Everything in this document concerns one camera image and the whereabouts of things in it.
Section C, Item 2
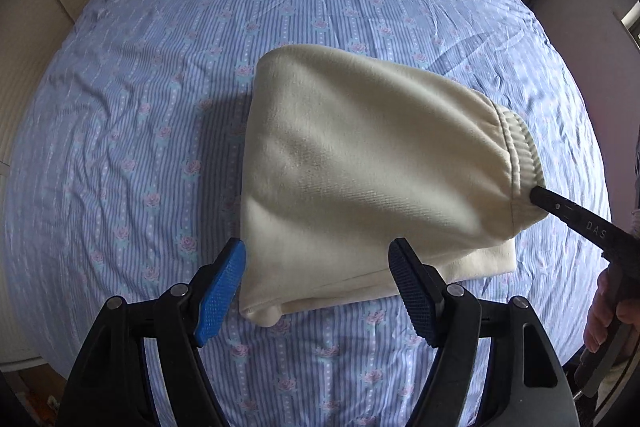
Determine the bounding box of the person's right hand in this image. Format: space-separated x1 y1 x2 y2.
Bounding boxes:
584 266 640 354

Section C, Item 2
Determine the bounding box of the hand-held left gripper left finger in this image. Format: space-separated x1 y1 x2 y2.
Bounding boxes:
59 237 247 427

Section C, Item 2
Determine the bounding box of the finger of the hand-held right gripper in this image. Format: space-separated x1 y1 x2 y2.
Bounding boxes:
529 185 616 254

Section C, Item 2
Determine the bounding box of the window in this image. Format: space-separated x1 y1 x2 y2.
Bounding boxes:
620 0 640 50

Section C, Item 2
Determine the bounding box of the cream sweatshirt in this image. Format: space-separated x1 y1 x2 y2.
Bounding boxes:
239 46 546 328

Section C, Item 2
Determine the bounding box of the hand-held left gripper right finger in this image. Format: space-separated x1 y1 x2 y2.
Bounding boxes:
388 237 573 427

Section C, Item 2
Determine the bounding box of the blue floral bed sheet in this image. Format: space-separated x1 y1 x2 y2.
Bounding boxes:
2 0 613 427

